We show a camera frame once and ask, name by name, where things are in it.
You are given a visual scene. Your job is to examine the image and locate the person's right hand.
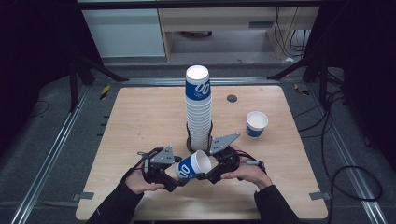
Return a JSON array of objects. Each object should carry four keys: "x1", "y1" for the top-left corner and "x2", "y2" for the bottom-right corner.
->
[{"x1": 220, "y1": 144, "x2": 274, "y2": 191}]

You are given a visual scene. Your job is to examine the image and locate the black metal stand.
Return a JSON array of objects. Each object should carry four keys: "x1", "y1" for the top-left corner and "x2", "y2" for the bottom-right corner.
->
[
  {"x1": 266, "y1": 55, "x2": 332, "y2": 110},
  {"x1": 68, "y1": 52, "x2": 130, "y2": 113}
]

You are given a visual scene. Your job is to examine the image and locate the right hand-held gripper cable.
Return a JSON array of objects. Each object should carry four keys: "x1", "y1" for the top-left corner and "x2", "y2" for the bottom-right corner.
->
[{"x1": 236, "y1": 150, "x2": 267, "y2": 174}]

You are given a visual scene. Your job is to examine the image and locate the black floor cables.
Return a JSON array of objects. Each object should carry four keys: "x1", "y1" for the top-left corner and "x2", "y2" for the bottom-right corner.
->
[{"x1": 293, "y1": 90, "x2": 384, "y2": 224}]

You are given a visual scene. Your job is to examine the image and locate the long metal floor rail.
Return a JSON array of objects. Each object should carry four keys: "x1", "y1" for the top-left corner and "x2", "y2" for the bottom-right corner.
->
[
  {"x1": 10, "y1": 87, "x2": 92, "y2": 224},
  {"x1": 306, "y1": 83, "x2": 390, "y2": 224}
]

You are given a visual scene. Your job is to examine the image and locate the person's left hand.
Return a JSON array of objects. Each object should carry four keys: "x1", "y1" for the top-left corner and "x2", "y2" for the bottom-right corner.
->
[{"x1": 125, "y1": 167, "x2": 165, "y2": 195}]

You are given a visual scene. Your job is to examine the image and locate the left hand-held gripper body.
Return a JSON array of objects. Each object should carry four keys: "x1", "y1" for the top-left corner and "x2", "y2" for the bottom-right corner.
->
[{"x1": 141, "y1": 145, "x2": 180, "y2": 193}]

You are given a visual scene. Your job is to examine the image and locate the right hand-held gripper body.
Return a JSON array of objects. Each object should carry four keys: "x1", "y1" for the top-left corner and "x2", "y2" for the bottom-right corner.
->
[{"x1": 208, "y1": 133, "x2": 242, "y2": 185}]

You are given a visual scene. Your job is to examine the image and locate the stack of nested paper cups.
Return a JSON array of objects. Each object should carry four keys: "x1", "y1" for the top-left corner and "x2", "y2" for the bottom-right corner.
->
[{"x1": 184, "y1": 64, "x2": 214, "y2": 153}]

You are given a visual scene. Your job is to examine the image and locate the hand-held gripper cable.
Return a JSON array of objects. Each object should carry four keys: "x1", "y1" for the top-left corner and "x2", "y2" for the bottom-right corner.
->
[
  {"x1": 122, "y1": 147, "x2": 164, "y2": 185},
  {"x1": 236, "y1": 150, "x2": 267, "y2": 174}
]

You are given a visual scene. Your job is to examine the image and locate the left hand-held gripper cable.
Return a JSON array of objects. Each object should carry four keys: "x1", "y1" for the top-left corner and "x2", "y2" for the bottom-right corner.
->
[{"x1": 122, "y1": 147, "x2": 164, "y2": 185}]

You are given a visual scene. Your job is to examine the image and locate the yellow black tape strip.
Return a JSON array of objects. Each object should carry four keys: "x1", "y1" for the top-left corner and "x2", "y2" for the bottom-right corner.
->
[
  {"x1": 293, "y1": 83, "x2": 311, "y2": 97},
  {"x1": 99, "y1": 84, "x2": 111, "y2": 101}
]

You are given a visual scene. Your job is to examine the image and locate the thin black floor cable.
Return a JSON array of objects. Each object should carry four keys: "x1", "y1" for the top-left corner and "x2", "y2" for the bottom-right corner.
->
[{"x1": 27, "y1": 100, "x2": 50, "y2": 119}]

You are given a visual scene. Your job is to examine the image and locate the single blue white cup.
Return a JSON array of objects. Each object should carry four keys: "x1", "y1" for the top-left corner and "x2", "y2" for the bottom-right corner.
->
[
  {"x1": 246, "y1": 110, "x2": 269, "y2": 139},
  {"x1": 175, "y1": 149, "x2": 213, "y2": 180}
]

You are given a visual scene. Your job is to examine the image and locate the grey table bracket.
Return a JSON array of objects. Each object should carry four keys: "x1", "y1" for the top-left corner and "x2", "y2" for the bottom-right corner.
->
[
  {"x1": 72, "y1": 191, "x2": 95, "y2": 202},
  {"x1": 308, "y1": 191, "x2": 332, "y2": 202}
]

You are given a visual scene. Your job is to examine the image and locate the hanging black desk cables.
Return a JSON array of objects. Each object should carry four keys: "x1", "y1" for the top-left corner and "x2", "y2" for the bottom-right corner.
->
[{"x1": 275, "y1": 7, "x2": 309, "y2": 59}]

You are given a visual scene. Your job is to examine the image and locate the white cabinet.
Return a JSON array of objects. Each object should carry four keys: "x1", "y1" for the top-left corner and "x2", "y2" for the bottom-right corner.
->
[{"x1": 81, "y1": 8, "x2": 166, "y2": 59}]

